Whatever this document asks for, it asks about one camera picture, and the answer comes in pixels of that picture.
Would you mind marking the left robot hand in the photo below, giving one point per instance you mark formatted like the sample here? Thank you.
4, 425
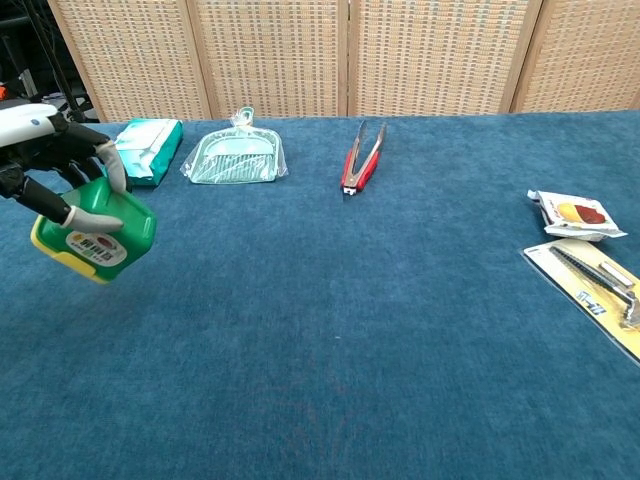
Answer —
70, 142

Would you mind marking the woven wooden folding screen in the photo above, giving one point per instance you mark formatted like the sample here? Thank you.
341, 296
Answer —
280, 55

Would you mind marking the teal wet wipes pack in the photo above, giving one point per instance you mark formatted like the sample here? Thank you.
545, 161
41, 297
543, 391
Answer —
160, 145

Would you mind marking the black tripod stand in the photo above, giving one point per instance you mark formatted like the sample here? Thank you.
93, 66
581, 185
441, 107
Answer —
65, 85

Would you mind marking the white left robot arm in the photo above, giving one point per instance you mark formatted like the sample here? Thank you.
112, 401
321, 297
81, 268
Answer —
22, 124

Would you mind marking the white snack packet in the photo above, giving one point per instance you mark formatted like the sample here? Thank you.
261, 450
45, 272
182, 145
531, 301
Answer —
580, 215

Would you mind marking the mint green bagged dustpan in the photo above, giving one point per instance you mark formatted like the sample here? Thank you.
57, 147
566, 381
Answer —
235, 160

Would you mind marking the knife on yellow blister card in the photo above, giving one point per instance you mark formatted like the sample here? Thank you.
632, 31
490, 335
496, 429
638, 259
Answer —
585, 272

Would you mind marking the blue table cloth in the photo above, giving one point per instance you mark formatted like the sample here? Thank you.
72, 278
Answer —
350, 325

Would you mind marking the green tub with yellow lid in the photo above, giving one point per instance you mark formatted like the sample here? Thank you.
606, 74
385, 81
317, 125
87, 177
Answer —
127, 222

